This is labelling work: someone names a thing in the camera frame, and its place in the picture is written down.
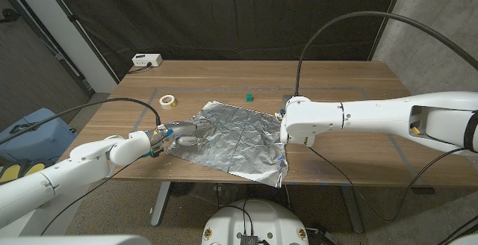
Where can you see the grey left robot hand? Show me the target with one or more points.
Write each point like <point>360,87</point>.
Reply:
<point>181,127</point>

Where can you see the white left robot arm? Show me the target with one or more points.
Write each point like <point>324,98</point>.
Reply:
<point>74,163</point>

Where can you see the white tape roll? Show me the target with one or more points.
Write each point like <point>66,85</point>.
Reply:
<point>168,104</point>

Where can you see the black round floor object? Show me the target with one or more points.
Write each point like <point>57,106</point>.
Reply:
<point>182,188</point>

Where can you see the small green cube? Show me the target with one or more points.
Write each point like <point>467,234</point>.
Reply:
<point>249,98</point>

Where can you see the white power box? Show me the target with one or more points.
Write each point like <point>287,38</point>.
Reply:
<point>146,59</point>

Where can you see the black backdrop curtain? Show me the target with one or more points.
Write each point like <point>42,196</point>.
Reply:
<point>224,13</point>

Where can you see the dark door frame rail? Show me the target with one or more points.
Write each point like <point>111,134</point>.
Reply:
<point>71,68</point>

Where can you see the grey table leg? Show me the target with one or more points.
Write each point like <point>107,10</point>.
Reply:
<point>160,204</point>
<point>353,209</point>

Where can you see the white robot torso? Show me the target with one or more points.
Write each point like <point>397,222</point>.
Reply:
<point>257,219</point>

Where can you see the yellow oval pad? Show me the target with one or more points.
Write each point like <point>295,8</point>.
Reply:
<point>34,168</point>
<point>10,172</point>

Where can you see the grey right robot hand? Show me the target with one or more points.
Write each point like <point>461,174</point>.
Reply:
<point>287,100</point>

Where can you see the blue plastic container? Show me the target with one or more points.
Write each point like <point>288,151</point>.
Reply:
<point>37,140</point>

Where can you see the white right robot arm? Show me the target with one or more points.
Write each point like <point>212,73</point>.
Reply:
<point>373,116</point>

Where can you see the black backdrop stand pole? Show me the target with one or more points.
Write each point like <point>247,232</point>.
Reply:
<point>389,13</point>
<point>76,21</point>

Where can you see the crinkled aluminum foil sheet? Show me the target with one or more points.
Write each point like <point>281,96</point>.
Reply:
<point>239,140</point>

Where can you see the black flat device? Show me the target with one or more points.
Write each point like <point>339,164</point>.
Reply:
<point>24,127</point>

